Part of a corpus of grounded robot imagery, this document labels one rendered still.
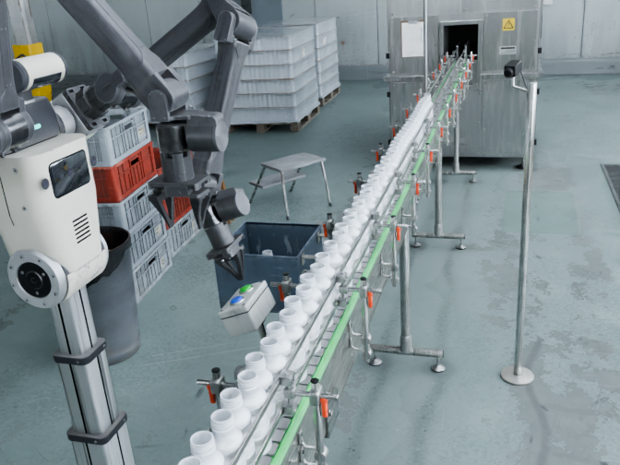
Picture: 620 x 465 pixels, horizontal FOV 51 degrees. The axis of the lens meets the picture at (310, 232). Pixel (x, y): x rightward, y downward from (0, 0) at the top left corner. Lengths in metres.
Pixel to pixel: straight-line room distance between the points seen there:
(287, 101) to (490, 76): 2.95
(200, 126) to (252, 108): 7.20
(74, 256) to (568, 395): 2.28
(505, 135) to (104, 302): 4.11
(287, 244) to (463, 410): 1.12
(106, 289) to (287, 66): 5.24
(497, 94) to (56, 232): 5.06
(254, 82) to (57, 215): 6.81
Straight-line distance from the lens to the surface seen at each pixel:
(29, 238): 1.68
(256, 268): 2.27
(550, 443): 2.95
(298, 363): 1.44
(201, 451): 1.09
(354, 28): 11.99
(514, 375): 3.28
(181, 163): 1.23
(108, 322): 3.51
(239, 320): 1.57
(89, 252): 1.75
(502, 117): 6.29
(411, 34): 6.23
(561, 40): 11.75
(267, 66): 8.24
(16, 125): 1.43
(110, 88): 1.76
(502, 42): 6.18
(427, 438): 2.90
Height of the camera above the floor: 1.83
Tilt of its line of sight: 22 degrees down
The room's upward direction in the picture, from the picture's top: 4 degrees counter-clockwise
